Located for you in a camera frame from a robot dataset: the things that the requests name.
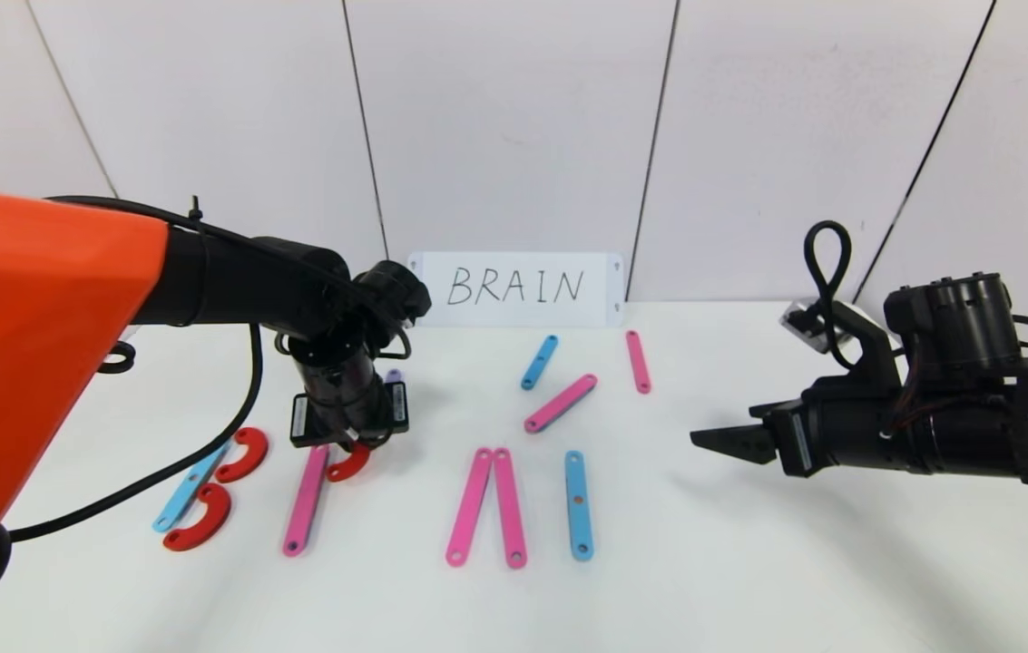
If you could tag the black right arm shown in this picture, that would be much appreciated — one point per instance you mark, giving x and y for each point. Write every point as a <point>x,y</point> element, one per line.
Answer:
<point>958,317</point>

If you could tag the white BRAIN sign card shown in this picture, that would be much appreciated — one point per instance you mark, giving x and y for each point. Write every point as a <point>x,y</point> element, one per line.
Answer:
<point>514,263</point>

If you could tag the long blue bar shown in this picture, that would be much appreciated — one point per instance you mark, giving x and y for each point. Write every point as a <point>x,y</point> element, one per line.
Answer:
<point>187,490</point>

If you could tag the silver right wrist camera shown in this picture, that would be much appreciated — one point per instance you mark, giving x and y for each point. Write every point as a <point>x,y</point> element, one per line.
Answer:
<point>802,322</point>

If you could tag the pink bar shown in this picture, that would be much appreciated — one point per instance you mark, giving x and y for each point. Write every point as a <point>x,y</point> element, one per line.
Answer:
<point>510,508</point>
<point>470,508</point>
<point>561,403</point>
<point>638,363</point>
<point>305,508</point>

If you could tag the black and orange left arm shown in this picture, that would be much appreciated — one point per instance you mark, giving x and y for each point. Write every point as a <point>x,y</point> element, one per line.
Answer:
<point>24,363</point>

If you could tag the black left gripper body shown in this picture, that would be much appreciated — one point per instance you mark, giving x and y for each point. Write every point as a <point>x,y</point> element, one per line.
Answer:
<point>303,421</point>

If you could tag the red C-shaped piece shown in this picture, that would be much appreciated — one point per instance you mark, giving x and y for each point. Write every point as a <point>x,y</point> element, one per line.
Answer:
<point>214,521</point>
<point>250,453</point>
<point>352,470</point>

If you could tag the short blue bar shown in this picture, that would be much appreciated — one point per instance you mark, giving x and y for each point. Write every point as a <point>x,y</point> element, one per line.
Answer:
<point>539,364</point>

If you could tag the blue bar with orange hole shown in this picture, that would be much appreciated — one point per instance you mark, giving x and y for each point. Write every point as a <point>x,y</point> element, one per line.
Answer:
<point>578,521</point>

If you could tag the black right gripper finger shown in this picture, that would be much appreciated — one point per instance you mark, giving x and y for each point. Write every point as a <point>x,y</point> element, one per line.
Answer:
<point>745,444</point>
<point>775,411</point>

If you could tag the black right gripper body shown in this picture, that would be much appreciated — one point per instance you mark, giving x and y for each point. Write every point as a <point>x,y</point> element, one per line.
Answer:
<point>795,443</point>

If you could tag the black right camera bracket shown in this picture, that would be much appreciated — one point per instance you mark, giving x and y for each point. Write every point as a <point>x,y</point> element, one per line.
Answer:
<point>867,349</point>

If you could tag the short purple bar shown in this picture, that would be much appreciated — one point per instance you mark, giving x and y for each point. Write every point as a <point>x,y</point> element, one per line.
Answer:
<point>395,375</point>

